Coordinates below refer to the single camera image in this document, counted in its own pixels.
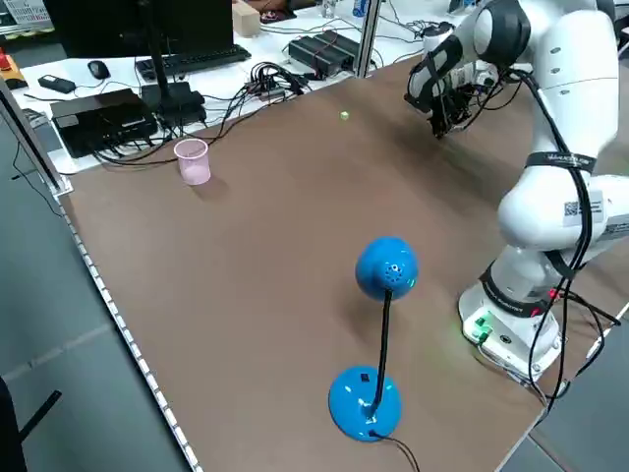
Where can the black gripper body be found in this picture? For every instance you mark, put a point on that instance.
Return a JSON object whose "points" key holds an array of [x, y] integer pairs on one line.
{"points": [[452, 108]]}

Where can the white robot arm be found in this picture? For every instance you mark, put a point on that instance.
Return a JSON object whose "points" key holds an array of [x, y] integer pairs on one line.
{"points": [[565, 64]]}

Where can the blue can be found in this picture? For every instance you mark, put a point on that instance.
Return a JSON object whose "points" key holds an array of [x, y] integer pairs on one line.
{"points": [[361, 7]]}

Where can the black finned power supply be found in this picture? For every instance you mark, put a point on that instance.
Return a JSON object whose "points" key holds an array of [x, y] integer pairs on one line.
{"points": [[324, 51]]}

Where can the clear plastic bottle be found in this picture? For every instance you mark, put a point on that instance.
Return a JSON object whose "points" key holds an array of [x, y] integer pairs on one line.
{"points": [[329, 9]]}

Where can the blue desk lamp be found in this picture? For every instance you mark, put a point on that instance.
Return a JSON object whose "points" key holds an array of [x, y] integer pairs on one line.
{"points": [[383, 265]]}

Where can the cardboard box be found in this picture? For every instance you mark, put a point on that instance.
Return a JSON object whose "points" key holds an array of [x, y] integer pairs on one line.
{"points": [[245, 22]]}

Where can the black keyboard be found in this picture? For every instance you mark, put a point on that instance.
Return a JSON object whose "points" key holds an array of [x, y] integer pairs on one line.
{"points": [[211, 56]]}

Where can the pink plastic cup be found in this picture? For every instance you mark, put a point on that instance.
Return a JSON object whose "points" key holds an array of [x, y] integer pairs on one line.
{"points": [[193, 167]]}

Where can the black monitor stand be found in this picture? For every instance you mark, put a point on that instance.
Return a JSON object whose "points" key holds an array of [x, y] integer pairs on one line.
{"points": [[172, 98]]}

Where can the black computer monitor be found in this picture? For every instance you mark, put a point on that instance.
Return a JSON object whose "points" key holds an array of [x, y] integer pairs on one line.
{"points": [[123, 24]]}

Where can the black flat electronics box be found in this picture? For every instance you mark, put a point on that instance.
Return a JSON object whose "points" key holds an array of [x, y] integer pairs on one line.
{"points": [[98, 113]]}

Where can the black computer mouse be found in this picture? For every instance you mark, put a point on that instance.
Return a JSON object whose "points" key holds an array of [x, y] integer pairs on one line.
{"points": [[99, 69]]}

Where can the small black device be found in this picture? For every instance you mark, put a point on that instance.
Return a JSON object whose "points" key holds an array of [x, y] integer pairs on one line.
{"points": [[56, 82]]}

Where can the red emergency stop button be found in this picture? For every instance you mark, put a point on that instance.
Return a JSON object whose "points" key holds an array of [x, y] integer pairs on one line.
{"points": [[5, 61]]}

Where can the aluminium frame post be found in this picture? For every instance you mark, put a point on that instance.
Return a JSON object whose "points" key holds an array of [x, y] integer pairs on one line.
{"points": [[34, 142], [367, 39]]}

